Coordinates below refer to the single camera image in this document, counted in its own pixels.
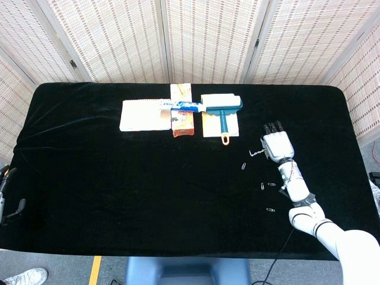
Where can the white notebook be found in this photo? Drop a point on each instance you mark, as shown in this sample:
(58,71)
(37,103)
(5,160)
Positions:
(139,117)

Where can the black screen hinge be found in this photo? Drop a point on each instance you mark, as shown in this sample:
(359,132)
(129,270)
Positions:
(73,64)
(256,42)

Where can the blue white toothpaste tube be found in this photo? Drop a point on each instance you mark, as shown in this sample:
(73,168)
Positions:
(184,106)

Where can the orange carton box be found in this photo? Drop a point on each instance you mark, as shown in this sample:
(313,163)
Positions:
(182,124)

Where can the white sneaker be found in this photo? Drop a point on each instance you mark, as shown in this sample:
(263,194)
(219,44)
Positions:
(28,276)

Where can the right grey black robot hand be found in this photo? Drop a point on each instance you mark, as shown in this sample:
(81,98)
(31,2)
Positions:
(279,145)

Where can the teal lint roller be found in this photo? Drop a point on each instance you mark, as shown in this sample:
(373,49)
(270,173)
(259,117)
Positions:
(222,104)

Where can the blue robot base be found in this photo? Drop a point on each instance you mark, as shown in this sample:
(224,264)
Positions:
(187,270)

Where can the beige notepad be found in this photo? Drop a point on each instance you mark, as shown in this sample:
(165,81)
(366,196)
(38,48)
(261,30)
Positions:
(212,127)

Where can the black equipment stand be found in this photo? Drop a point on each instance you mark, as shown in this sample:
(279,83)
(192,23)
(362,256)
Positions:
(374,177)

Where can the yellow floor tape strip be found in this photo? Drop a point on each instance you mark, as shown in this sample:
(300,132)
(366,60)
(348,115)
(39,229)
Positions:
(95,270)

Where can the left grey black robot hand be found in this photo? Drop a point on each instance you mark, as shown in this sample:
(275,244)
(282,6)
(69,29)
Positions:
(7,178)

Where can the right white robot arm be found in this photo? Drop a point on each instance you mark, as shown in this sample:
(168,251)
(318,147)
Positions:
(326,231)

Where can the woven folding screen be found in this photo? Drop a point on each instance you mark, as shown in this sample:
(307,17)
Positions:
(207,38)

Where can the black velvet tablecloth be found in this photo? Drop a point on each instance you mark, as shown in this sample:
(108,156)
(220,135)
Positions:
(148,193)

